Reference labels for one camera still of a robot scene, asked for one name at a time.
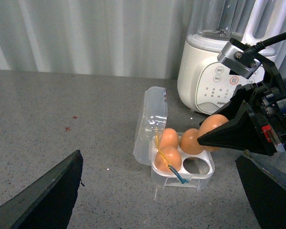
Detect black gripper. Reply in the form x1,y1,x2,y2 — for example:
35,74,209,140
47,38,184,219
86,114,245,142
198,58,286,156

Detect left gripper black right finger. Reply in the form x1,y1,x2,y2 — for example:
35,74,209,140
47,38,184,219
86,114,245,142
235,154,286,229

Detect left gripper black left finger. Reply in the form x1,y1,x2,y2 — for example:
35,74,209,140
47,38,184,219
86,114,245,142
0,150,83,229

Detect brown egg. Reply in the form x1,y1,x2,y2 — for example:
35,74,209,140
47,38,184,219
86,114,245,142
154,146,182,172
196,114,228,154
159,128,179,149
179,128,203,155

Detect clear plastic egg box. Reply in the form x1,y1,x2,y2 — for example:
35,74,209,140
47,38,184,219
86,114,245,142
133,86,215,190

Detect white Joyoung blender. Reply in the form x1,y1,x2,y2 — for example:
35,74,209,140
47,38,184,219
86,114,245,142
177,0,286,115

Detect yellow blue rubber band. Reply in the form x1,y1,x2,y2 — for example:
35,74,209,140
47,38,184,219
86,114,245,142
154,128,189,184

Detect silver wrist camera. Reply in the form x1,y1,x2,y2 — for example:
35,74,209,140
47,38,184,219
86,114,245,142
217,38,262,79

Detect black camera cable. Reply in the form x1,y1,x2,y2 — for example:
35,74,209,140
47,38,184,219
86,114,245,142
245,28,286,54

